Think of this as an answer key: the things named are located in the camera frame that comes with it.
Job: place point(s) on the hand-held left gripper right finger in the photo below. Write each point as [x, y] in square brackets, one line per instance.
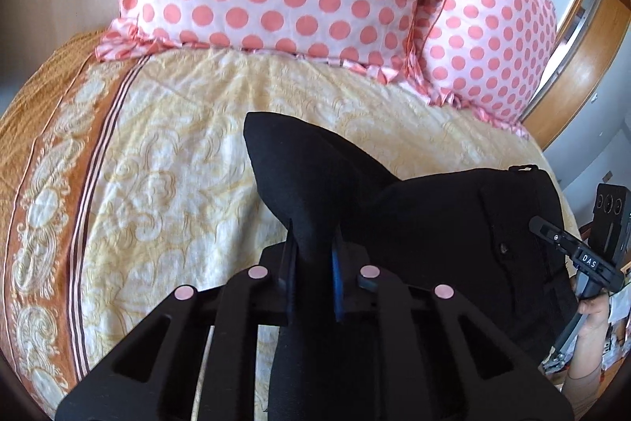
[337, 283]

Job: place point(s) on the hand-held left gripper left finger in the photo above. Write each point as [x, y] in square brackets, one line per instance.
[288, 283]

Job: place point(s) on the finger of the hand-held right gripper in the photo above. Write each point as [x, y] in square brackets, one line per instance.
[549, 233]

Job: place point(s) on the black pants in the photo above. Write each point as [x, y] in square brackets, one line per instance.
[434, 223]

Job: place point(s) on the person's right forearm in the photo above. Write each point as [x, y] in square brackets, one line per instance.
[584, 371]

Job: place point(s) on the person's right hand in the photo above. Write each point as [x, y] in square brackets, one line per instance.
[594, 310]

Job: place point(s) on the cream and orange patterned bedspread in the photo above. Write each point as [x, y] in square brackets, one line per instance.
[157, 184]

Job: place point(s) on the small pink polka dot pillow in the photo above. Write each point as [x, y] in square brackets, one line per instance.
[488, 41]

